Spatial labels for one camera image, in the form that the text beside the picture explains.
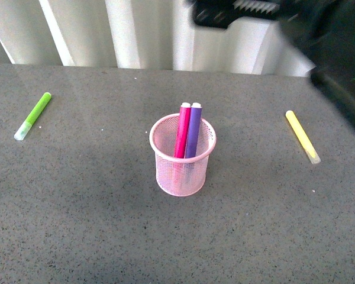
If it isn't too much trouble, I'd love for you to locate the pink highlighter pen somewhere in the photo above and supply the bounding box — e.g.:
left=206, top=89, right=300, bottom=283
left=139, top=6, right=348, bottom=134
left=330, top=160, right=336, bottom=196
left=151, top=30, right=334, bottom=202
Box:
left=174, top=102, right=191, bottom=159

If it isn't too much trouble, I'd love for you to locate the purple highlighter pen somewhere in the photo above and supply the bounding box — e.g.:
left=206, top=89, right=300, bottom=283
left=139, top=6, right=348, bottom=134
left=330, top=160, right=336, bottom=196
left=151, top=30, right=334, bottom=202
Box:
left=185, top=102, right=202, bottom=159

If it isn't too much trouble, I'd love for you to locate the pink mesh pen cup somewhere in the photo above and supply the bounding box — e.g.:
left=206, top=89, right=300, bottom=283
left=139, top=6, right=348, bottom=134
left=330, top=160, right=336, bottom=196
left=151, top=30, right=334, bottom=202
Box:
left=149, top=114, right=217, bottom=196

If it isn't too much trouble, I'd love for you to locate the yellow highlighter pen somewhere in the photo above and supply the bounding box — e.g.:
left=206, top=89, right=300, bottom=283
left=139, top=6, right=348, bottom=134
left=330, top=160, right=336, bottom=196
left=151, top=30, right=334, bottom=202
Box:
left=285, top=110, right=321, bottom=164

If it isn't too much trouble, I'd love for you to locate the green highlighter pen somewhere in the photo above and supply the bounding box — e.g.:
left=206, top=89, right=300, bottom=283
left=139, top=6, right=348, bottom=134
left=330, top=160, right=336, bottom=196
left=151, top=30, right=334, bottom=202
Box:
left=14, top=92, right=52, bottom=141

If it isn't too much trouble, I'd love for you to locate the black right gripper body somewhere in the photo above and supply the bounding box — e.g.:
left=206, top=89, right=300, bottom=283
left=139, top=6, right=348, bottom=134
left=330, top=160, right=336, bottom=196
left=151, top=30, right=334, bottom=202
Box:
left=191, top=1, right=355, bottom=129

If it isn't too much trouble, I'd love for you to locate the white pleated curtain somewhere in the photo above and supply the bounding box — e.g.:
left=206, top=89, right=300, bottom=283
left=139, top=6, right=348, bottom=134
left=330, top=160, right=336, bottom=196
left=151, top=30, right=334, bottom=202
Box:
left=0, top=1, right=314, bottom=77

